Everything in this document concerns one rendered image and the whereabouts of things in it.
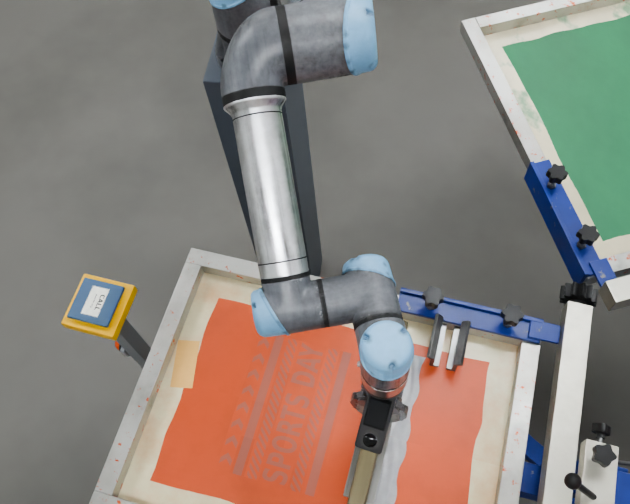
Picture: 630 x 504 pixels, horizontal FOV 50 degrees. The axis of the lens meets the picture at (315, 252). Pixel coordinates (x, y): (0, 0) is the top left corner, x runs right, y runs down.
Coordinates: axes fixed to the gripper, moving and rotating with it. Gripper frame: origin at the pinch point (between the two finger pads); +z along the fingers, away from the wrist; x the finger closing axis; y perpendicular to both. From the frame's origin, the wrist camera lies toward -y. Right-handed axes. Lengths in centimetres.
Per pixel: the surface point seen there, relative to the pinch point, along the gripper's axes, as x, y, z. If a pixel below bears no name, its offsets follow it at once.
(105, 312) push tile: 64, 10, 12
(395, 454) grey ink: -4.7, -3.3, 12.8
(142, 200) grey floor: 117, 86, 110
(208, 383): 36.5, 0.8, 13.6
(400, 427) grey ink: -4.5, 2.2, 13.2
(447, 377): -11.6, 14.8, 13.6
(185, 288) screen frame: 48, 19, 10
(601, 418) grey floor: -69, 44, 109
